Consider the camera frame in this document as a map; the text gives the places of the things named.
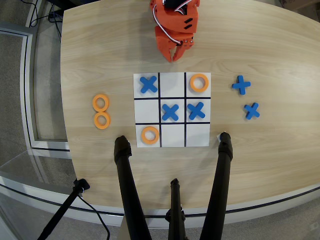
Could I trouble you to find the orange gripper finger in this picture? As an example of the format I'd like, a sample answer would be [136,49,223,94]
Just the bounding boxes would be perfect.
[162,48,174,63]
[172,39,195,63]

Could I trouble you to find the white servo cable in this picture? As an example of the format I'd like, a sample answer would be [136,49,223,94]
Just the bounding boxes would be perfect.
[152,0,191,47]

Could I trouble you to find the white framed glass panel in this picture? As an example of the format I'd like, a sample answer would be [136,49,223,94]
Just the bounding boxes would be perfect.
[0,22,73,160]

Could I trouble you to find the black cable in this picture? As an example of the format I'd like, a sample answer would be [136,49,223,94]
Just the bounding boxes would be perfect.
[77,194,111,240]

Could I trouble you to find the short black tripod leg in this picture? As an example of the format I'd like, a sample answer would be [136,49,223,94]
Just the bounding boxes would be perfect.
[164,178,187,240]

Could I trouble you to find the orange foam ring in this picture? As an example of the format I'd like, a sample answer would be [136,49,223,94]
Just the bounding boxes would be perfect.
[189,73,210,93]
[140,126,160,145]
[93,111,112,130]
[92,93,110,113]

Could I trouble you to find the white tic-tac-toe board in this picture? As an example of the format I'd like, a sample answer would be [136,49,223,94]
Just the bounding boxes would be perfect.
[133,72,212,148]

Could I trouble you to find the black floor cables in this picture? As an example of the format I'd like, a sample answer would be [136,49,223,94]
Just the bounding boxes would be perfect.
[26,0,63,38]

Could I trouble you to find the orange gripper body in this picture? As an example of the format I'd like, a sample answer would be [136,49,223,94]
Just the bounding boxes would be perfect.
[154,25,196,53]

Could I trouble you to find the blue foam cross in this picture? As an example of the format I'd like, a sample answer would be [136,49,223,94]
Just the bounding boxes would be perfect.
[231,75,252,96]
[243,102,261,120]
[186,101,207,121]
[139,75,159,94]
[161,103,180,122]

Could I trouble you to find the thin black stand pole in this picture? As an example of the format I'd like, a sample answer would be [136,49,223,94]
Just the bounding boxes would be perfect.
[36,178,91,240]

